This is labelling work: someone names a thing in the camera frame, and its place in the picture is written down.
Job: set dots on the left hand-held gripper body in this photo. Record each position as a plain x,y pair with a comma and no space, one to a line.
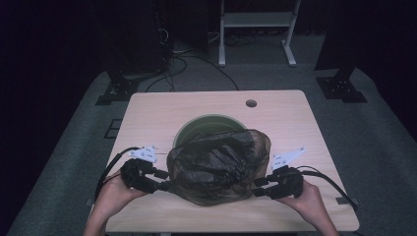
137,175

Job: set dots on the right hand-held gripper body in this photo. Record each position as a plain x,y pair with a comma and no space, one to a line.
285,183

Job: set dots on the black plastic garbage bag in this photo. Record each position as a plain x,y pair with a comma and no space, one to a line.
216,167

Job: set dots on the green plastic trash bin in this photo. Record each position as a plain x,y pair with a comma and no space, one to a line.
200,126

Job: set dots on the person's right hand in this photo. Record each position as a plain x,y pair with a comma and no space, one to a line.
308,203

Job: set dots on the person's left hand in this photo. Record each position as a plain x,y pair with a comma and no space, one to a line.
113,196

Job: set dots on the grey tape strip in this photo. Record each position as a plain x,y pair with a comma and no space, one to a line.
345,200
89,202

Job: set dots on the black metal stand base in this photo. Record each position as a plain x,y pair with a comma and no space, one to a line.
119,90
341,88

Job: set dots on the dark equipment cabinet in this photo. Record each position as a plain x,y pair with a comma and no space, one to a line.
137,36

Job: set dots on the white metal desk frame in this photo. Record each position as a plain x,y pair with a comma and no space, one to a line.
257,19

